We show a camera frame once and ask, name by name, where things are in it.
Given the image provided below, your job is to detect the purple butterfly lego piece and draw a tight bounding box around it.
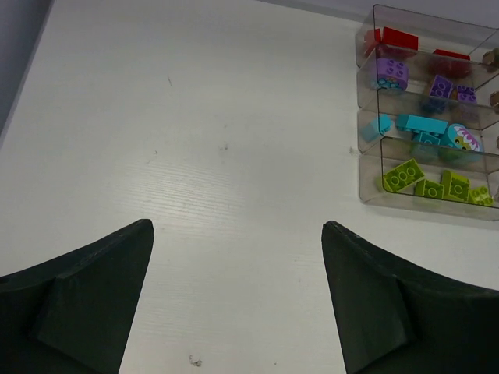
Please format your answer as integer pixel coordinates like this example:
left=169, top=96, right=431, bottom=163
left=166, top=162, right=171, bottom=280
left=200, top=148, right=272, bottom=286
left=429, top=75, right=454, bottom=99

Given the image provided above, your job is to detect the green small lego brick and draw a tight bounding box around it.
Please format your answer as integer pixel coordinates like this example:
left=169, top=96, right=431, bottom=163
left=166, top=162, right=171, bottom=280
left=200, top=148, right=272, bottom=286
left=469, top=185, right=494, bottom=206

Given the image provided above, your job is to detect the purple rounded lego brick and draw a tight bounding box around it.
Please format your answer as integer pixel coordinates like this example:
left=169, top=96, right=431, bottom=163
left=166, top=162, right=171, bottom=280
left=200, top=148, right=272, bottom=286
left=374, top=58, right=409, bottom=91

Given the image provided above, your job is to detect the green lego brick split off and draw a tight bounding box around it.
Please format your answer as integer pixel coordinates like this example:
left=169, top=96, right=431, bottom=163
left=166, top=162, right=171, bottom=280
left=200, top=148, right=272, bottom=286
left=441, top=170, right=470, bottom=203

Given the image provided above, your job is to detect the clear bin farthest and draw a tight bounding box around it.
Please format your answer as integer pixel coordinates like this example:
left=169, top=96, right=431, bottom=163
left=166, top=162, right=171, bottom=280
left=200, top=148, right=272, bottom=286
left=355, top=3, right=498, bottom=67

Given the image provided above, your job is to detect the red curved lego piece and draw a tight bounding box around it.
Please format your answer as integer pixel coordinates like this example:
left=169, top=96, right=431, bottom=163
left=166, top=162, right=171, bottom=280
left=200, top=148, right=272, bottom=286
left=434, top=49, right=471, bottom=61

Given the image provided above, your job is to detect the blue green lego brick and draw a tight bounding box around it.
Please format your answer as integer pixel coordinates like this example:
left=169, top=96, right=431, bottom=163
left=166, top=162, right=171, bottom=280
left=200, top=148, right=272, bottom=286
left=377, top=114, right=393, bottom=136

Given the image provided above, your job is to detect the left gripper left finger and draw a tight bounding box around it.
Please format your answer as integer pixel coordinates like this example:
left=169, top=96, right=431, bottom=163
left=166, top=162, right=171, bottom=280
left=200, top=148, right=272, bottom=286
left=1, top=219, right=154, bottom=373

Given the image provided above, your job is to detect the red lego brick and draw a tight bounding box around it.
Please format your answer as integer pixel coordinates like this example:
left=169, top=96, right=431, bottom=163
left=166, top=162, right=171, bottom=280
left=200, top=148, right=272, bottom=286
left=382, top=26, right=419, bottom=51
left=363, top=28, right=382, bottom=58

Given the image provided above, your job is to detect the blue oval flower lego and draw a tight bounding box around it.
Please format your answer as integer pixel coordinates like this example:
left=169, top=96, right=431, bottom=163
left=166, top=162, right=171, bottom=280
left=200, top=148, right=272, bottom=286
left=444, top=123, right=483, bottom=152

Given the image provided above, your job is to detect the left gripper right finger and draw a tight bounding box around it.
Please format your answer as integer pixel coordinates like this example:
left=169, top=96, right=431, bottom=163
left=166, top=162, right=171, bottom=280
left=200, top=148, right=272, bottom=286
left=321, top=221, right=498, bottom=373

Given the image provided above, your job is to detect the clear bin nearest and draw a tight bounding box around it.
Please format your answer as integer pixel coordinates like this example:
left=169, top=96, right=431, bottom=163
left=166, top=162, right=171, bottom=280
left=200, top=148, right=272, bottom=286
left=359, top=146, right=498, bottom=221

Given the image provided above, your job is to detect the green wide lego brick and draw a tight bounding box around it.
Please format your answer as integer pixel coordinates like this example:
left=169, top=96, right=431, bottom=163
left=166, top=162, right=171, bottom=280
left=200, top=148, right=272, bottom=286
left=382, top=158, right=425, bottom=193

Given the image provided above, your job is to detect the blue small lego brick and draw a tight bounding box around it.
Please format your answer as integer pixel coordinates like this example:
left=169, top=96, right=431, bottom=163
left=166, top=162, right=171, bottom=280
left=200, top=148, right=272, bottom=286
left=412, top=132, right=441, bottom=147

